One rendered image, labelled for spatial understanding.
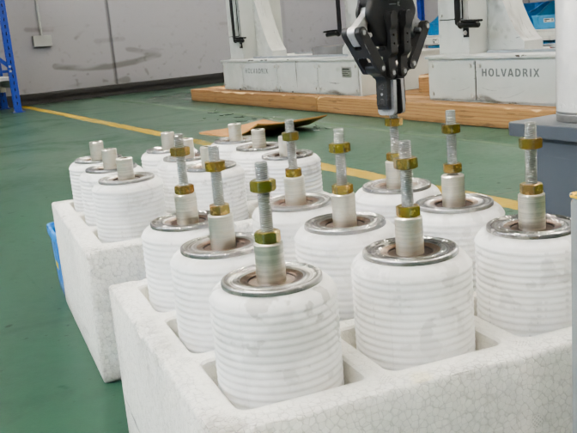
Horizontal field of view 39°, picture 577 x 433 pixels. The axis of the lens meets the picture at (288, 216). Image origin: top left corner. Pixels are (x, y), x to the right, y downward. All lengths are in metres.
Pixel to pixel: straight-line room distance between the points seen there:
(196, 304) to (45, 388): 0.48
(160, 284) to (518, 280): 0.34
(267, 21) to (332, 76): 1.14
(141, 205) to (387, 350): 0.54
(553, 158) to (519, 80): 2.21
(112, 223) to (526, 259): 0.60
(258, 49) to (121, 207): 4.25
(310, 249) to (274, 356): 0.17
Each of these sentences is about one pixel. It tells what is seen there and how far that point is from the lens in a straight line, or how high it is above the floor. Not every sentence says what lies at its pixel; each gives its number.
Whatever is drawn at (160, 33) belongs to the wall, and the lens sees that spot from 7.40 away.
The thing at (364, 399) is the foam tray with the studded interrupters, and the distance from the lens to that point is 0.58.
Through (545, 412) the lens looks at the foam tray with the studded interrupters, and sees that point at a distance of 0.68.
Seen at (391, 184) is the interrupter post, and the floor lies 0.26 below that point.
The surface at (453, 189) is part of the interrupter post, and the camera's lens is 0.80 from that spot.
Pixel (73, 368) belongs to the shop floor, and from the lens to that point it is 1.19.
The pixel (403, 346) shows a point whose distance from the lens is 0.63.
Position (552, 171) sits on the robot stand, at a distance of 0.99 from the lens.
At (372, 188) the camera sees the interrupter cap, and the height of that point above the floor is 0.25.
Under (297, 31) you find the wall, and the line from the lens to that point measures 7.98.
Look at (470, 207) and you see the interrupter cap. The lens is 0.79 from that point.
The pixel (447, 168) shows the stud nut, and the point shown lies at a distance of 0.80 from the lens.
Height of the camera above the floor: 0.43
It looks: 13 degrees down
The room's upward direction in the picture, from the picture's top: 5 degrees counter-clockwise
